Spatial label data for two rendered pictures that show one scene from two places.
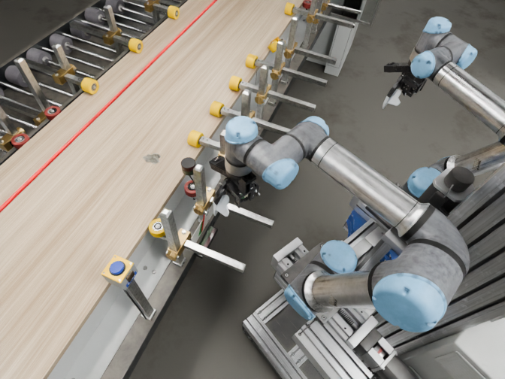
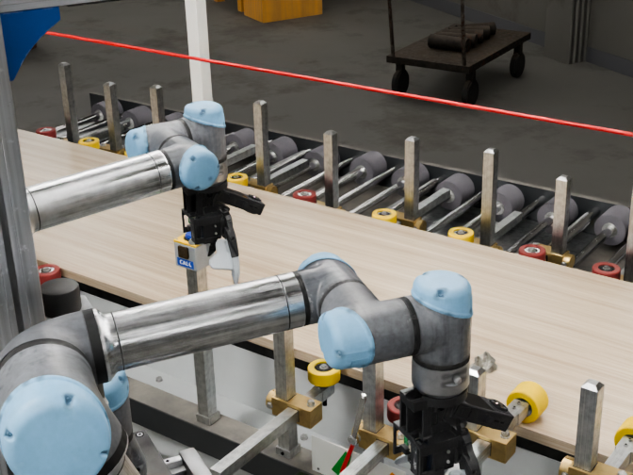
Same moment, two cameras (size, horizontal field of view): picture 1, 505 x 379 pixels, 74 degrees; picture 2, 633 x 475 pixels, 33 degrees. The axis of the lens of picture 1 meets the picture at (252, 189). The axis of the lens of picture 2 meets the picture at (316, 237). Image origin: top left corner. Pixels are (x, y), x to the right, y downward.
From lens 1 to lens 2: 222 cm
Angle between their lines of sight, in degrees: 80
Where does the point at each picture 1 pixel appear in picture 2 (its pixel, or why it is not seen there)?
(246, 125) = (200, 106)
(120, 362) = (152, 395)
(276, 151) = (159, 126)
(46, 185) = not seen: hidden behind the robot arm
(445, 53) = (327, 277)
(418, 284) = not seen: outside the picture
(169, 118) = (608, 385)
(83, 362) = (179, 386)
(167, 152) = (501, 382)
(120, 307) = (244, 415)
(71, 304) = not seen: hidden behind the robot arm
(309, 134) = (175, 144)
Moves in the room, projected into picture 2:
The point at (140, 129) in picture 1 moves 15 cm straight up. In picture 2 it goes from (567, 352) to (571, 298)
